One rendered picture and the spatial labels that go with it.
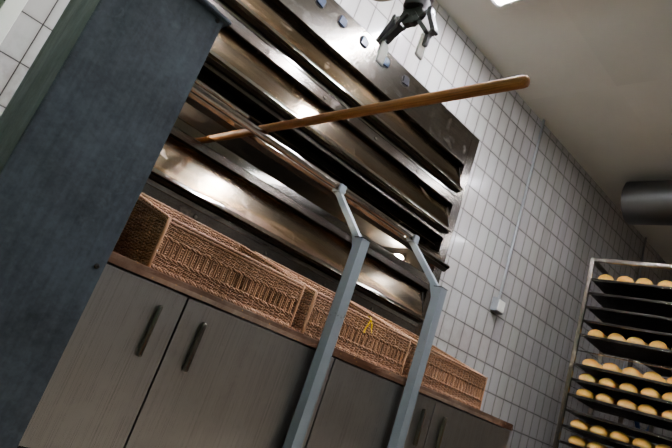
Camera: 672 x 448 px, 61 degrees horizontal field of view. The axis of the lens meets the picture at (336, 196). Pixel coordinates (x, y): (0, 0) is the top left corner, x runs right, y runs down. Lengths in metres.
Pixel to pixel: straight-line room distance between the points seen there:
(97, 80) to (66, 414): 0.89
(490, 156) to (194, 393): 2.50
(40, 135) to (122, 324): 0.75
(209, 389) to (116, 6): 1.10
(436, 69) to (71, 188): 2.61
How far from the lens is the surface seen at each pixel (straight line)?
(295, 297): 1.92
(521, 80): 1.31
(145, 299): 1.60
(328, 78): 2.64
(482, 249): 3.58
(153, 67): 1.03
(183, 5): 1.08
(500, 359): 3.84
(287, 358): 1.87
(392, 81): 3.01
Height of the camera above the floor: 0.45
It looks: 18 degrees up
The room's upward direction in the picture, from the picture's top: 20 degrees clockwise
